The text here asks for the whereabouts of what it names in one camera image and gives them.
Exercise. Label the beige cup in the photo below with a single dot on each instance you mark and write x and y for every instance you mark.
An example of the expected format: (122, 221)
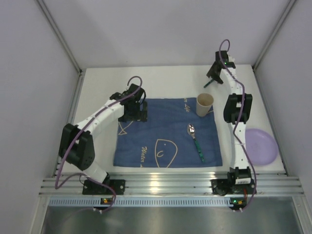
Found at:
(204, 103)

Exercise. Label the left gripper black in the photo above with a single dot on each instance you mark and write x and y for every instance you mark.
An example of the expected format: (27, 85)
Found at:
(136, 116)

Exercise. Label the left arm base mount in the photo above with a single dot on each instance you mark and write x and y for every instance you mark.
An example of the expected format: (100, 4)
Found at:
(91, 188)

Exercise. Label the perforated cable duct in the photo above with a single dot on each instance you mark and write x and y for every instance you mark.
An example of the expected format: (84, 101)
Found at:
(147, 202)

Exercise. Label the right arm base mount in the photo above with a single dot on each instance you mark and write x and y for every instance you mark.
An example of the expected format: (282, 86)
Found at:
(229, 186)

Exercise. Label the aluminium rail frame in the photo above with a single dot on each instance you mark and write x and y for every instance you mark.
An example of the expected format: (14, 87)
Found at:
(171, 184)

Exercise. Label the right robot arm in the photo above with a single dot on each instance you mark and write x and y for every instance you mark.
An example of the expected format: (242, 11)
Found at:
(236, 114)

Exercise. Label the purple plate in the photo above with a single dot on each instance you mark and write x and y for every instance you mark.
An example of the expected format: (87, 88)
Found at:
(261, 147)

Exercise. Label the blue cloth placemat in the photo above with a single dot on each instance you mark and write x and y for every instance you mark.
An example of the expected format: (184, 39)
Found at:
(163, 142)

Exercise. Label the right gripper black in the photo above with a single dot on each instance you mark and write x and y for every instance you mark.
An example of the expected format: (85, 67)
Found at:
(215, 78)

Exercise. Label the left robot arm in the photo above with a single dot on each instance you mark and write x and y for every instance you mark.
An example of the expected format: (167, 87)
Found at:
(77, 141)

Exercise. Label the spoon with green handle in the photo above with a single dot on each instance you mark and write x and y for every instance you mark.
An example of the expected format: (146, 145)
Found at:
(191, 132)

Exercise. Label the fork with green handle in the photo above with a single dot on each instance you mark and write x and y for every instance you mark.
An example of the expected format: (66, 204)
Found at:
(208, 83)

